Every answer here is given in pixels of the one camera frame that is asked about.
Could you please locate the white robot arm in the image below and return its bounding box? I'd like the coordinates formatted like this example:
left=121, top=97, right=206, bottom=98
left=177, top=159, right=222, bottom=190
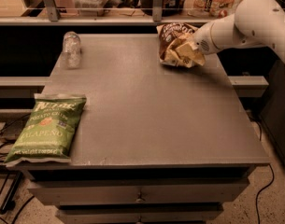
left=176, top=0, right=285, bottom=65

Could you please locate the grey metal shelf rail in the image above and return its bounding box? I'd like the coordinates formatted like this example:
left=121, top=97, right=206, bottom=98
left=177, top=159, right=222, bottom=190
left=0, top=0, right=285, bottom=27

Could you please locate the clear plastic container on shelf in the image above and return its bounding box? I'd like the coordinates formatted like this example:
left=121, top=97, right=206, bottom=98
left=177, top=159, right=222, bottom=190
left=73, top=0, right=108, bottom=17

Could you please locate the green jalapeno chip bag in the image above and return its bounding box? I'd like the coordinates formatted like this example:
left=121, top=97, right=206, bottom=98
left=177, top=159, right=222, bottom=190
left=5, top=94, right=87, bottom=166

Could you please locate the black cable right floor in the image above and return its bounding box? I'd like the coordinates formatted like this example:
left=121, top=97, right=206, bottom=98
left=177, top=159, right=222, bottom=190
left=254, top=163, right=276, bottom=224

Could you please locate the brown chip bag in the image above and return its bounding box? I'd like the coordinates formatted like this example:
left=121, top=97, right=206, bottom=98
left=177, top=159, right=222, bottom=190
left=156, top=22, right=198, bottom=66

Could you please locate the round drawer knob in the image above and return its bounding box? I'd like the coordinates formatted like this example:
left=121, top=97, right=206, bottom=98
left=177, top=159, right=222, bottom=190
left=135, top=196, right=145, bottom=203

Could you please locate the black cables left floor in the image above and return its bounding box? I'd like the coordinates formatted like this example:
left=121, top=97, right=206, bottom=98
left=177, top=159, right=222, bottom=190
left=0, top=114, right=36, bottom=224

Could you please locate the grey drawer cabinet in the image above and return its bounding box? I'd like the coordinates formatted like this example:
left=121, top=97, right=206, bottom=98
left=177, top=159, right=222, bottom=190
left=18, top=35, right=269, bottom=224

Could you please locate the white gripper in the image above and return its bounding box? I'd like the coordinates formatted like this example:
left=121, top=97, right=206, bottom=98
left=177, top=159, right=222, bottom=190
left=175, top=23, right=221, bottom=67

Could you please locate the clear plastic water bottle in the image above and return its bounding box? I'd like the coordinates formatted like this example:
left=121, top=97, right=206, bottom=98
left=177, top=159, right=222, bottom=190
left=62, top=31, right=81, bottom=69

